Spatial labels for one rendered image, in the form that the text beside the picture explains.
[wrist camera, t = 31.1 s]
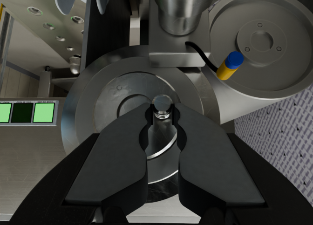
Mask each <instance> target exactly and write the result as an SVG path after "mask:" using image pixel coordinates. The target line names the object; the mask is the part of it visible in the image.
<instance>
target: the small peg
mask: <svg viewBox="0 0 313 225"><path fill-rule="evenodd" d="M152 104H153V111H154V114H155V116H156V117H157V118H158V119H161V120H163V119H166V118H168V117H169V116H170V114H171V110H172V104H173V102H172V99H171V98H170V97H169V96H168V95H165V94H159V95H157V96H156V97H155V98H154V99H153V101H152Z"/></svg>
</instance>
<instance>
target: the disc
mask: <svg viewBox="0 0 313 225"><path fill-rule="evenodd" d="M137 56H145V57H149V46H148V45H134V46H127V47H123V48H119V49H116V50H113V51H111V52H108V53H106V54H104V55H103V56H101V57H99V58H98V59H96V60H95V61H93V62H92V63H91V64H90V65H88V66H87V67H86V68H85V69H84V70H83V71H82V72H81V74H80V75H79V76H78V77H77V79H76V80H75V82H74V83H73V85H72V87H71V89H70V90H69V93H68V95H67V97H66V100H65V103H64V106H63V111H62V116H61V136H62V141H63V146H64V149H65V152H66V155H69V154H70V153H71V152H72V151H73V150H74V149H75V148H76V147H78V146H79V144H78V141H77V137H76V132H75V112H76V107H77V104H78V101H79V98H80V96H81V94H82V92H83V90H84V88H85V87H86V85H87V84H88V82H89V81H90V80H91V79H92V78H93V77H94V76H95V75H96V74H97V73H98V72H99V71H100V70H102V69H103V68H104V67H106V66H108V65H109V64H112V63H114V62H116V61H118V60H121V59H125V58H129V57H137ZM177 68H178V69H180V70H181V71H182V72H183V73H185V74H186V75H187V76H188V78H189V79H190V80H191V81H192V83H193V84H194V86H195V87H196V89H197V91H198V93H199V96H200V98H201V101H202V105H203V109H204V116H206V117H208V118H209V119H211V120H212V121H214V122H215V123H216V124H218V125H219V126H220V111H219V105H218V101H217V98H216V95H215V93H214V90H213V88H212V86H211V84H210V83H209V81H208V80H207V78H206V77H205V75H204V74H203V73H202V72H201V70H200V69H199V68H198V67H177ZM177 194H178V172H176V173H175V174H173V175H172V176H170V177H168V178H166V179H164V180H161V181H159V182H155V183H152V184H148V197H147V201H146V203H145V204H147V203H154V202H158V201H162V200H165V199H168V198H170V197H172V196H174V195H177Z"/></svg>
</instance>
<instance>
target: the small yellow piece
mask: <svg viewBox="0 0 313 225"><path fill-rule="evenodd" d="M185 45H187V46H191V47H192V48H194V49H195V50H196V51H197V52H198V53H199V55H200V56H201V58H202V59H203V61H204V62H205V63H206V64H207V66H208V67H209V68H210V69H211V70H212V71H214V72H215V73H216V74H217V77H218V78H219V79H221V80H227V79H228V78H229V77H230V76H231V75H232V74H233V73H234V72H235V71H236V70H237V69H238V68H239V66H240V65H241V64H242V63H243V61H244V58H243V55H242V54H241V53H240V52H237V51H233V52H231V53H230V54H229V55H228V56H227V57H226V58H225V60H224V61H223V62H222V64H221V65H220V67H219V68H217V67H216V66H215V65H213V64H212V63H211V61H210V60H209V59H208V58H207V56H206V55H205V54H204V52H203V51H202V50H201V48H200V47H199V46H198V45H197V44H195V43H193V42H191V41H186V42H185Z"/></svg>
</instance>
